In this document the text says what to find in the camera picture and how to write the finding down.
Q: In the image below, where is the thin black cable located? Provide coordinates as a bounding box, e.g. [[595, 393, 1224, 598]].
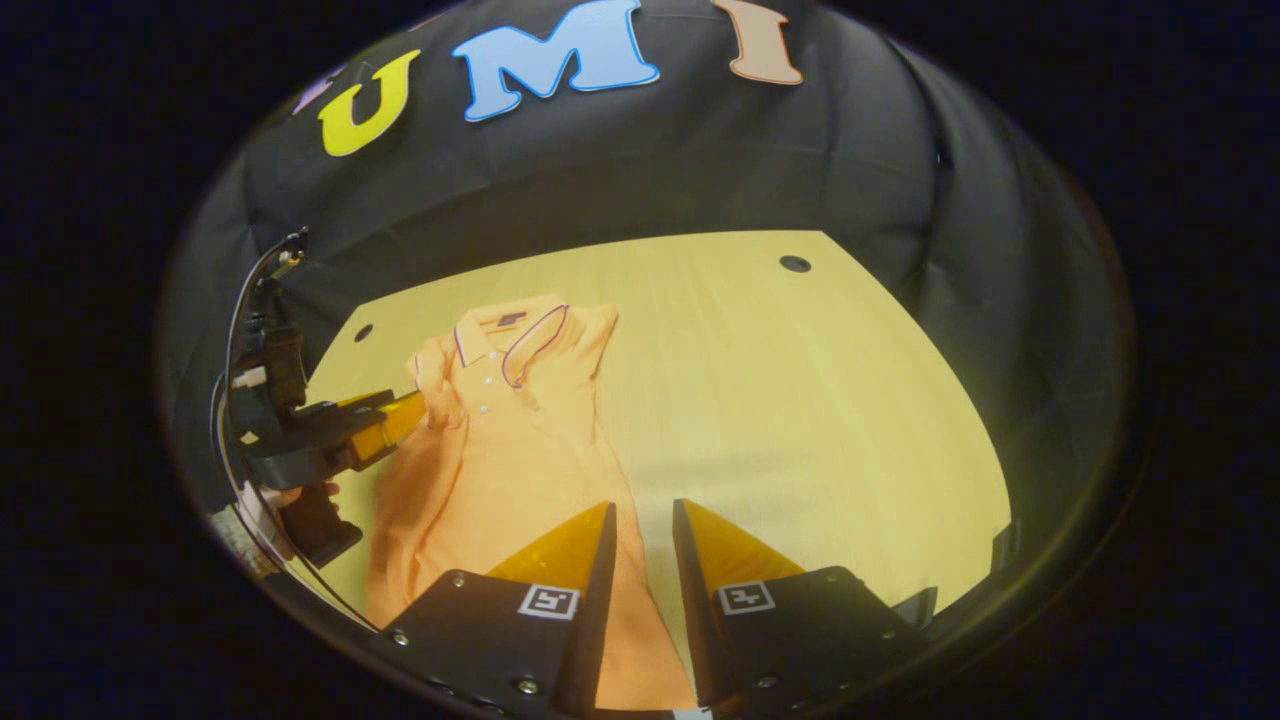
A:
[[210, 228, 381, 633]]

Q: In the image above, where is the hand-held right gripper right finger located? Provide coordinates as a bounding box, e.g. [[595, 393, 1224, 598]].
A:
[[671, 498, 927, 720]]

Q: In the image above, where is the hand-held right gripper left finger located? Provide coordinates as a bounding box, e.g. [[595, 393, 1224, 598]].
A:
[[378, 500, 619, 720]]

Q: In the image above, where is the black backdrop cloth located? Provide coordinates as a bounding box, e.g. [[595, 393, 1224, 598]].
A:
[[160, 0, 1136, 621]]

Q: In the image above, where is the orange T-shirt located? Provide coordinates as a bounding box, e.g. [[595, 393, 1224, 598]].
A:
[[365, 295, 698, 713]]

